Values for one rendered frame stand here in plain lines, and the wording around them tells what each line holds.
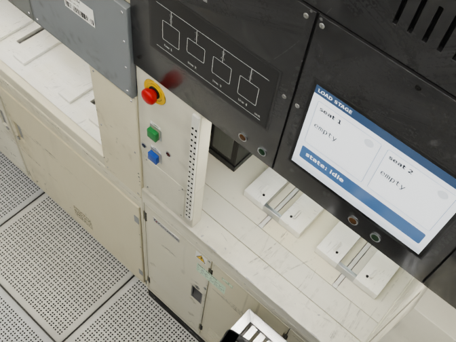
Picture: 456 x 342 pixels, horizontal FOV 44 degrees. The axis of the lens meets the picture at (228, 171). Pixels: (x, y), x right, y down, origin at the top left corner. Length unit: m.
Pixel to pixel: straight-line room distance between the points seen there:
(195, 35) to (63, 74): 1.04
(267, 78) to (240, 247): 0.76
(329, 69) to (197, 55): 0.31
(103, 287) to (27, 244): 0.40
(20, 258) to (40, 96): 0.90
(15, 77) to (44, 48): 0.15
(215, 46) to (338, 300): 0.86
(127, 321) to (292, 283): 1.02
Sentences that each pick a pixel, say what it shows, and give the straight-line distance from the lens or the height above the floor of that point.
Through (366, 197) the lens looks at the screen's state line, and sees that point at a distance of 1.00.
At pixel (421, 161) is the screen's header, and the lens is 0.88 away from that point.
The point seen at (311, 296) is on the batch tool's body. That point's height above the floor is 0.87.
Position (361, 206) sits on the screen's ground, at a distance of 1.03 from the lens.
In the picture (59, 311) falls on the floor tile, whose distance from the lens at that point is 2.51.
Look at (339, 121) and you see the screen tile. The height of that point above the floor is 1.64.
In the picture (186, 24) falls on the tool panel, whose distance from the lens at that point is 1.06.
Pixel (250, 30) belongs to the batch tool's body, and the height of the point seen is 1.70.
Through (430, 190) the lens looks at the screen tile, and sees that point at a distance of 0.91.
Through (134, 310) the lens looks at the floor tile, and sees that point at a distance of 2.47.
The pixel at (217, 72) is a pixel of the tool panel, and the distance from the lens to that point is 1.06.
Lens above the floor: 2.33
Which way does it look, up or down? 56 degrees down
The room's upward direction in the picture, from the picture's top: 10 degrees clockwise
